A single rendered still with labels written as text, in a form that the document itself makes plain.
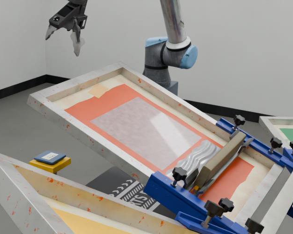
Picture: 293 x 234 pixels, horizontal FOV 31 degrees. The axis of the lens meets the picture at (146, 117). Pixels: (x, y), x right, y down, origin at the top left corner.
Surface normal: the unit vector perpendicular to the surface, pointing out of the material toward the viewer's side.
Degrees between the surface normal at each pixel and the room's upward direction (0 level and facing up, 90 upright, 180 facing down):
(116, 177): 0
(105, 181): 0
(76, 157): 0
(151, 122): 22
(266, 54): 90
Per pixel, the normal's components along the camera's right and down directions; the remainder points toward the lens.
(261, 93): -0.46, 0.28
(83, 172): 0.04, -0.94
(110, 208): 0.54, 0.29
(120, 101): 0.37, -0.81
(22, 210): -0.69, -0.37
